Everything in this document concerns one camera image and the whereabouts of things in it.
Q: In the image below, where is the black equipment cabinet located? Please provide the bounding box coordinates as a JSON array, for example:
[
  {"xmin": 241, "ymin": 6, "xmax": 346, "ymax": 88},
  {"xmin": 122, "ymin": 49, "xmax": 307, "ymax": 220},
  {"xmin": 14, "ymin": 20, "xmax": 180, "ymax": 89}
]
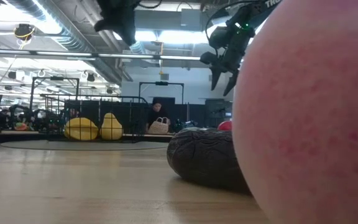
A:
[{"xmin": 205, "ymin": 98, "xmax": 233, "ymax": 125}]

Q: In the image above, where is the black aluminium rail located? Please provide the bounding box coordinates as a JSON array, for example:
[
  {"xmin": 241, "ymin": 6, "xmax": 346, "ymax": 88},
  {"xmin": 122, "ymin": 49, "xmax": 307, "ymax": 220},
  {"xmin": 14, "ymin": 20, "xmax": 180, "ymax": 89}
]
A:
[{"xmin": 0, "ymin": 132, "xmax": 175, "ymax": 144}]

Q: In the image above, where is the thin yellow hanging cord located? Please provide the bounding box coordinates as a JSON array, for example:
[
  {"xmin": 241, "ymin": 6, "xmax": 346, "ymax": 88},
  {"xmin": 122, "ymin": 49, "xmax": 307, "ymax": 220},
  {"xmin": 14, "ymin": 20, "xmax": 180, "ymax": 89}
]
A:
[{"xmin": 158, "ymin": 42, "xmax": 165, "ymax": 75}]

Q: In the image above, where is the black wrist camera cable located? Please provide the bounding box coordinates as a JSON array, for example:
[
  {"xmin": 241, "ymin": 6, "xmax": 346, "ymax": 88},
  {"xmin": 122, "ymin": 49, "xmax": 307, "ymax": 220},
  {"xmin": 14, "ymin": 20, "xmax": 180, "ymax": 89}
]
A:
[{"xmin": 204, "ymin": 1, "xmax": 255, "ymax": 43}]

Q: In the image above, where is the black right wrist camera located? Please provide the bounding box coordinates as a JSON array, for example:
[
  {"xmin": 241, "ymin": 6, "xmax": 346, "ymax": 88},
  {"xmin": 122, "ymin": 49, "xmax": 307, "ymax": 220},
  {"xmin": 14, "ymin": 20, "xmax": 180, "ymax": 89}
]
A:
[{"xmin": 199, "ymin": 50, "xmax": 218, "ymax": 65}]

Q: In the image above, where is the yellow black cable reel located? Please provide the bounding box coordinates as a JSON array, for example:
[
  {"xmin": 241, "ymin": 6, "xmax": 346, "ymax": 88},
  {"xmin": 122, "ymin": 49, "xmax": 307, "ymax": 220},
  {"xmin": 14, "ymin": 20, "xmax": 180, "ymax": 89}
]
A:
[{"xmin": 13, "ymin": 23, "xmax": 37, "ymax": 42}]

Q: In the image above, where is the person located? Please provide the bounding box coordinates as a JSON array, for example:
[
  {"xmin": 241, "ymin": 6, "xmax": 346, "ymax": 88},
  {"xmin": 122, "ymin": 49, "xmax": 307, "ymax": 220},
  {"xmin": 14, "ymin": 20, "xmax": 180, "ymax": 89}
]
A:
[
  {"xmin": 145, "ymin": 98, "xmax": 171, "ymax": 134},
  {"xmin": 0, "ymin": 108, "xmax": 12, "ymax": 128}
]

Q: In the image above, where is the bright ceiling light panel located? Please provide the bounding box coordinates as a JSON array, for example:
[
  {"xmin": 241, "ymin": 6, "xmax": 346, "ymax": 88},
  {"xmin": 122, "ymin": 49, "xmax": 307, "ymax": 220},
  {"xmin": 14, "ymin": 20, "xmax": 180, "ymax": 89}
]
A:
[{"xmin": 113, "ymin": 27, "xmax": 211, "ymax": 45}]

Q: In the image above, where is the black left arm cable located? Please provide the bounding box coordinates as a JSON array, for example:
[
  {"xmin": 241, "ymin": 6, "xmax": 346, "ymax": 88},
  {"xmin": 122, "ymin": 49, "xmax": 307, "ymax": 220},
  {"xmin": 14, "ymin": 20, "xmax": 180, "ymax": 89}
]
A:
[{"xmin": 137, "ymin": 0, "xmax": 163, "ymax": 9}]

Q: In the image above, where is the wicker basket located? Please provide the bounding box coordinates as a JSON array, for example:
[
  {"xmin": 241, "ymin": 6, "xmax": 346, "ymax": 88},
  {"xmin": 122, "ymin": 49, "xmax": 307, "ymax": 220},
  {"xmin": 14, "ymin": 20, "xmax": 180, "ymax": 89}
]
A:
[{"xmin": 148, "ymin": 116, "xmax": 171, "ymax": 136}]

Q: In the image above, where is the purple eggplant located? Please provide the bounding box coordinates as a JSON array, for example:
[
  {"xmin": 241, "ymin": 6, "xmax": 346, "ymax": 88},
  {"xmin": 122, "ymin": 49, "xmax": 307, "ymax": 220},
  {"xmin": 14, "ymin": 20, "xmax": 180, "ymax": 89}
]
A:
[{"xmin": 166, "ymin": 126, "xmax": 252, "ymax": 195}]

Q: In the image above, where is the black gantry frame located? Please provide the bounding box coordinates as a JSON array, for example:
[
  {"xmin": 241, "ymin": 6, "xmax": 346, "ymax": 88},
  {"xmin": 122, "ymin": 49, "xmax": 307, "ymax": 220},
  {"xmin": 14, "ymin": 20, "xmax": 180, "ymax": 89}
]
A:
[
  {"xmin": 137, "ymin": 80, "xmax": 185, "ymax": 105},
  {"xmin": 28, "ymin": 75, "xmax": 81, "ymax": 125}
]

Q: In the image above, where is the grey round mat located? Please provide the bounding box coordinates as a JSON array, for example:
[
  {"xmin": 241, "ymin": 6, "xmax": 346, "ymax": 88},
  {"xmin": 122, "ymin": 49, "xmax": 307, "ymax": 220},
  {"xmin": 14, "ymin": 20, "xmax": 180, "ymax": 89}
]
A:
[{"xmin": 0, "ymin": 139, "xmax": 170, "ymax": 152}]

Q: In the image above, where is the silver horizontal frame bar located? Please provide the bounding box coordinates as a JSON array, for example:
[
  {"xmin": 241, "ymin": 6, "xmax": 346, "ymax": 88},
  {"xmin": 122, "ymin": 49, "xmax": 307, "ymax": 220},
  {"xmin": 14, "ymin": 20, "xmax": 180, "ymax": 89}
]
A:
[{"xmin": 0, "ymin": 48, "xmax": 204, "ymax": 63}]

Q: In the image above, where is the black wire basket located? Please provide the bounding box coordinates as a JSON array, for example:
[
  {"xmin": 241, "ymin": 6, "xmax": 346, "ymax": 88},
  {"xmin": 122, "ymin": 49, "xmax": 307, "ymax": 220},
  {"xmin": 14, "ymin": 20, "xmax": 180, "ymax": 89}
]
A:
[{"xmin": 39, "ymin": 93, "xmax": 150, "ymax": 143}]

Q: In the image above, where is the large silver ventilation duct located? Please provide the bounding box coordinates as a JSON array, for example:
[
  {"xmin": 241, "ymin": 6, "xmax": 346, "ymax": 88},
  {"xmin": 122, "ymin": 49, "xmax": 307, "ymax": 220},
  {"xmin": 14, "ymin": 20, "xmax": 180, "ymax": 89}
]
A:
[{"xmin": 6, "ymin": 0, "xmax": 126, "ymax": 85}]

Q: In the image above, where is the red apple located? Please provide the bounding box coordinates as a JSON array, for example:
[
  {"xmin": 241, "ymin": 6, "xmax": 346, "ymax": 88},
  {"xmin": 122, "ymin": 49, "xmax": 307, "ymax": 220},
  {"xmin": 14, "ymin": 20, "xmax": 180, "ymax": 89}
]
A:
[{"xmin": 217, "ymin": 120, "xmax": 233, "ymax": 132}]

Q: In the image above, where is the pink peach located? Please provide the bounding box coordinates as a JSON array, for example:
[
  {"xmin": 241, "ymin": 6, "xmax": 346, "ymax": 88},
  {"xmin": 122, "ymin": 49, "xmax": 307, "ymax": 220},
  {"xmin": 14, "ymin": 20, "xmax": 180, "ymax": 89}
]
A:
[{"xmin": 231, "ymin": 0, "xmax": 358, "ymax": 224}]

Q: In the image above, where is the yellow pear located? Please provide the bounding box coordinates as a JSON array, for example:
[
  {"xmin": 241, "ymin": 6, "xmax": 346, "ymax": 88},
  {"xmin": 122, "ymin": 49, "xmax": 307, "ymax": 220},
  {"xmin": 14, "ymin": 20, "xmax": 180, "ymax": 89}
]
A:
[{"xmin": 99, "ymin": 112, "xmax": 124, "ymax": 141}]

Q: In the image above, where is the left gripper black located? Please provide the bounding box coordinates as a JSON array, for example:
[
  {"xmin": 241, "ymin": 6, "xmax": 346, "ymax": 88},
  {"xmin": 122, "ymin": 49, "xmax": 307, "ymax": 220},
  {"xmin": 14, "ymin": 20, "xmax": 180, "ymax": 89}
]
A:
[{"xmin": 96, "ymin": 0, "xmax": 142, "ymax": 47}]

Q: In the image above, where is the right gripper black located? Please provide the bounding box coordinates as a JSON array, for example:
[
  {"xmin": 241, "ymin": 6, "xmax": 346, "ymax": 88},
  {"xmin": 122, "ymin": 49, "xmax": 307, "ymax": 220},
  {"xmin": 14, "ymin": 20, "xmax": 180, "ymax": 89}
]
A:
[{"xmin": 208, "ymin": 18, "xmax": 257, "ymax": 97}]

